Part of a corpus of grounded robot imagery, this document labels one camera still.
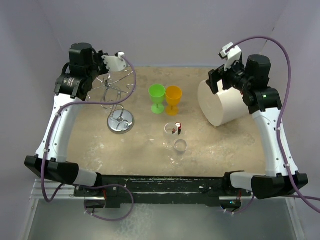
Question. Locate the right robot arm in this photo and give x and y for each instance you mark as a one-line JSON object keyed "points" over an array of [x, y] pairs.
{"points": [[282, 177]]}

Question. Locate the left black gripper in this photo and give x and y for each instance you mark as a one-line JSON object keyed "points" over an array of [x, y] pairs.
{"points": [[98, 57]]}

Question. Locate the white cylindrical container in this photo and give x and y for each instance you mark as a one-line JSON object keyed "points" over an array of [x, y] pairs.
{"points": [[222, 107]]}

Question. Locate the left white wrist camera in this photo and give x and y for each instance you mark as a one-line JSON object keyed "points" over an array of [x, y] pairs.
{"points": [[115, 63]]}

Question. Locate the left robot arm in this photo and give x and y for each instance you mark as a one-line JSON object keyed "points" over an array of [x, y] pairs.
{"points": [[71, 90]]}

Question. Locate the clear wine glass front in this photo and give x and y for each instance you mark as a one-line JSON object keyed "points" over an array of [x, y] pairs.
{"points": [[179, 149]]}

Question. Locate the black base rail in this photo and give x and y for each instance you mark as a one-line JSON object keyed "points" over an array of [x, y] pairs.
{"points": [[161, 190]]}

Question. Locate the green plastic wine glass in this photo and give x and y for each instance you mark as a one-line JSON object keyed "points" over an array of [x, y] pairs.
{"points": [[157, 96]]}

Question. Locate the orange plastic wine glass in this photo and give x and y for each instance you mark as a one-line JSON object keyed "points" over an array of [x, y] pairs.
{"points": [[173, 96]]}

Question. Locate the silver wire glass rack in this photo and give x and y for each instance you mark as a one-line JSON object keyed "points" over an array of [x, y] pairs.
{"points": [[119, 120]]}

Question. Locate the clear glass with red item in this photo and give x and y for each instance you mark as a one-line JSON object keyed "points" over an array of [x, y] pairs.
{"points": [[170, 134]]}

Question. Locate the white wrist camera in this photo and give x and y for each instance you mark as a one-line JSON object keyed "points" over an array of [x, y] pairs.
{"points": [[115, 63], [234, 54]]}

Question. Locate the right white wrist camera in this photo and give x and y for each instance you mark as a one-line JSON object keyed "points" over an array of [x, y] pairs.
{"points": [[234, 54]]}

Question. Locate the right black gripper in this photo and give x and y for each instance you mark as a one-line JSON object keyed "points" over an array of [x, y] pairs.
{"points": [[216, 75]]}

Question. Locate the small red capped bottle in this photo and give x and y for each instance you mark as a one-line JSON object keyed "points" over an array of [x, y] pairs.
{"points": [[179, 127]]}

